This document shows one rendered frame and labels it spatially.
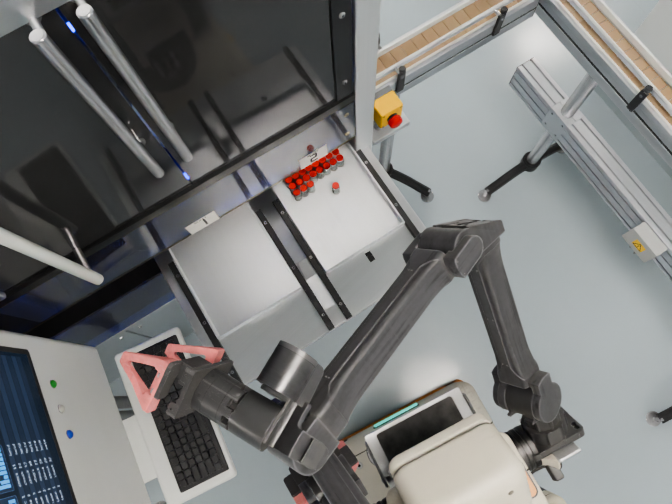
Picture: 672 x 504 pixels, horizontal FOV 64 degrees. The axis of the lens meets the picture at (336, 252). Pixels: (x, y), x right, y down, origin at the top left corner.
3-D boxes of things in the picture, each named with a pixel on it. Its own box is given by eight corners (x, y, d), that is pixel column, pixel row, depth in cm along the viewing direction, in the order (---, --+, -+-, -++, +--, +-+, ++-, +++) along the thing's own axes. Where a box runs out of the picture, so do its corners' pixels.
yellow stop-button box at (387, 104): (366, 110, 155) (367, 97, 148) (387, 98, 155) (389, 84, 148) (381, 130, 153) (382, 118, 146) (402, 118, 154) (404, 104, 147)
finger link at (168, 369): (120, 333, 65) (182, 370, 62) (156, 328, 72) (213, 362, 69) (98, 383, 65) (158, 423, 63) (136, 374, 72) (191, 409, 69)
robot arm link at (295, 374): (320, 475, 67) (282, 450, 74) (364, 393, 71) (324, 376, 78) (253, 437, 61) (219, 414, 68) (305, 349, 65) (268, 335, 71)
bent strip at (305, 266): (299, 267, 152) (297, 262, 146) (308, 262, 152) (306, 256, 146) (325, 310, 148) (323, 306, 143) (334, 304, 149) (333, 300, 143)
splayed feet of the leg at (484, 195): (473, 192, 248) (480, 181, 235) (560, 138, 254) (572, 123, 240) (484, 206, 246) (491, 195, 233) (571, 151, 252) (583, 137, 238)
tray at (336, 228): (265, 178, 159) (263, 174, 155) (339, 134, 162) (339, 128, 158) (326, 274, 151) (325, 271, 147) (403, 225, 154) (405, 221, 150)
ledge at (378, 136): (349, 111, 166) (349, 107, 164) (384, 90, 167) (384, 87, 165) (374, 145, 162) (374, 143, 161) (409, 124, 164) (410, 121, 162)
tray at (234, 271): (163, 239, 155) (159, 235, 152) (241, 192, 158) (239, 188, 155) (220, 339, 147) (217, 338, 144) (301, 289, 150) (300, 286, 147)
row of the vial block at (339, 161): (289, 190, 157) (287, 184, 153) (341, 159, 159) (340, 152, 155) (293, 196, 157) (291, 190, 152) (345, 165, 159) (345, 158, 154)
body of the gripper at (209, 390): (182, 364, 64) (233, 394, 62) (223, 354, 74) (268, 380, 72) (161, 412, 65) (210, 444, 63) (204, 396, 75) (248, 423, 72)
